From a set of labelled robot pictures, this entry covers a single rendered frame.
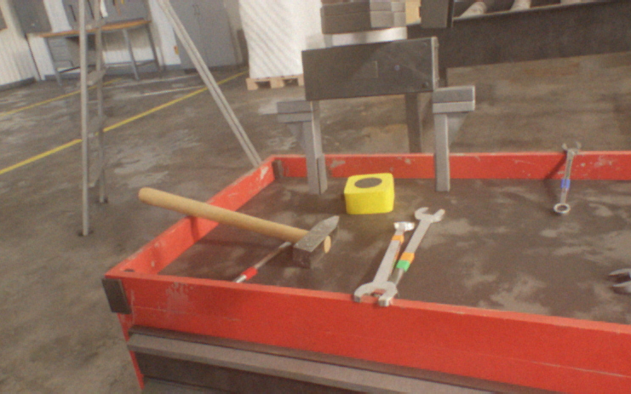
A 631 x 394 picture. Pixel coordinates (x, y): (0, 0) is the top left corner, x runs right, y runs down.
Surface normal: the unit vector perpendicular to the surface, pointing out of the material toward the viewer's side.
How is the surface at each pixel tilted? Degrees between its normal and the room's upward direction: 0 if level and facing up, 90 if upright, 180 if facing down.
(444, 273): 0
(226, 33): 90
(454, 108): 83
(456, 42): 90
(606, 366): 90
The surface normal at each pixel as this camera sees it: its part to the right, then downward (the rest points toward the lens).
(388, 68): -0.27, 0.27
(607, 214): -0.14, -0.92
